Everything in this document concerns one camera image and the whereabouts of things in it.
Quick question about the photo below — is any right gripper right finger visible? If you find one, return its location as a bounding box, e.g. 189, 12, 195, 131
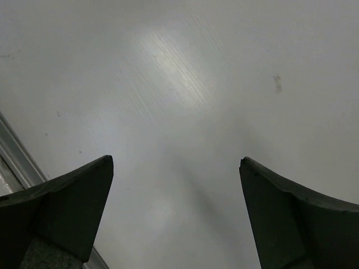
239, 157, 358, 268

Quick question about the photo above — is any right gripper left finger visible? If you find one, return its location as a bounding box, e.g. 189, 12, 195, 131
0, 155, 114, 269

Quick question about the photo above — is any aluminium front rail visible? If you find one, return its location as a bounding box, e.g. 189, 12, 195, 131
0, 110, 110, 269

